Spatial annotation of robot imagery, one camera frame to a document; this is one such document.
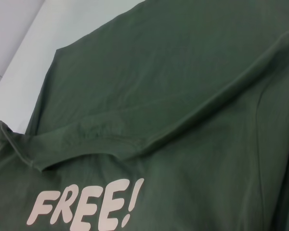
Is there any dark green shirt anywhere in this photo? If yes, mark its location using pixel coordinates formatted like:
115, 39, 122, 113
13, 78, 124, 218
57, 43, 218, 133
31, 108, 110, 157
0, 0, 289, 231

